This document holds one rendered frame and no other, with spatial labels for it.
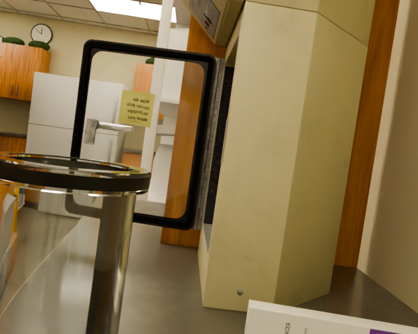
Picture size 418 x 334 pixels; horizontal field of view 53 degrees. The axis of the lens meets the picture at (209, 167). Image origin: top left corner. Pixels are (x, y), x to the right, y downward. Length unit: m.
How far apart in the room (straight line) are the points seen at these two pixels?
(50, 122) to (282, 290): 5.25
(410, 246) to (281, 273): 0.37
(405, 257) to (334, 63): 0.46
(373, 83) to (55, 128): 4.99
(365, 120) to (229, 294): 0.60
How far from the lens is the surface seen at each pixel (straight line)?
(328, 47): 0.73
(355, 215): 1.11
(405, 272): 1.00
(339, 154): 0.79
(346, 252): 1.12
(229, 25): 0.81
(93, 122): 0.98
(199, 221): 0.98
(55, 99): 5.80
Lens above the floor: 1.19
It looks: 3 degrees down
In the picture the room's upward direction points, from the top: 8 degrees clockwise
